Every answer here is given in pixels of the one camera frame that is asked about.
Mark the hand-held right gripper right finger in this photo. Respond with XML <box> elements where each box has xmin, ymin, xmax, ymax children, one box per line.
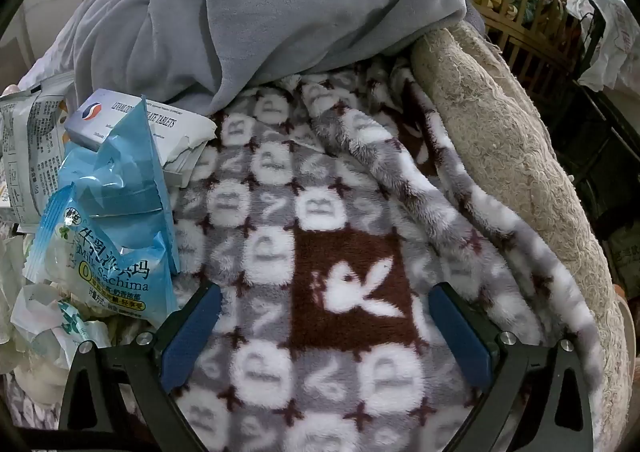
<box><xmin>427</xmin><ymin>282</ymin><xmax>596</xmax><ymax>452</ymax></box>

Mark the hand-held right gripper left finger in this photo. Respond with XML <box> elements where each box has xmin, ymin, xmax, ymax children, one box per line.
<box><xmin>59</xmin><ymin>282</ymin><xmax>223</xmax><ymax>452</ymax></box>

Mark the blue white snack wrapper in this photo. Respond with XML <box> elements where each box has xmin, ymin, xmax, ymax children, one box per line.
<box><xmin>22</xmin><ymin>182</ymin><xmax>178</xmax><ymax>328</ymax></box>

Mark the crumpled white green wrapper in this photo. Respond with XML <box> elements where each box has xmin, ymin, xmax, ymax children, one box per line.
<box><xmin>10</xmin><ymin>282</ymin><xmax>113</xmax><ymax>373</ymax></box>

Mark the crumpled white tissue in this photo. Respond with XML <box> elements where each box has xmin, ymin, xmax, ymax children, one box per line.
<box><xmin>12</xmin><ymin>359</ymin><xmax>78</xmax><ymax>405</ymax></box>

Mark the grey brown printed blanket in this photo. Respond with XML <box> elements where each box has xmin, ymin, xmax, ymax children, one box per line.
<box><xmin>0</xmin><ymin>57</ymin><xmax>606</xmax><ymax>452</ymax></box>

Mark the light blue torn wrapper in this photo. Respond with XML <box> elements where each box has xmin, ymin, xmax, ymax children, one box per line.
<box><xmin>57</xmin><ymin>95</ymin><xmax>181</xmax><ymax>273</ymax></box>

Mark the beige fuzzy mattress pad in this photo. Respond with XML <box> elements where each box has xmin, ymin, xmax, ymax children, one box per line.
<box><xmin>410</xmin><ymin>25</ymin><xmax>633</xmax><ymax>452</ymax></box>

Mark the white medicine box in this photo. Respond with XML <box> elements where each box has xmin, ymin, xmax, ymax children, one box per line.
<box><xmin>64</xmin><ymin>88</ymin><xmax>218</xmax><ymax>183</ymax></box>

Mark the silver white snack packet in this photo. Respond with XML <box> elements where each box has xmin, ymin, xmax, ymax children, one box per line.
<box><xmin>0</xmin><ymin>75</ymin><xmax>76</xmax><ymax>228</ymax></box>

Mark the wooden rack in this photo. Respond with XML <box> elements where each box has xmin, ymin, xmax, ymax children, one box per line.
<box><xmin>467</xmin><ymin>0</ymin><xmax>591</xmax><ymax>78</ymax></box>

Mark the white cloth on shelf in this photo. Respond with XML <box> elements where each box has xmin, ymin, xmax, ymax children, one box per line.
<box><xmin>567</xmin><ymin>0</ymin><xmax>640</xmax><ymax>93</ymax></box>

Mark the grey blue quilt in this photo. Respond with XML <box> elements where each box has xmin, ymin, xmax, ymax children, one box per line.
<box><xmin>20</xmin><ymin>0</ymin><xmax>476</xmax><ymax>115</ymax></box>

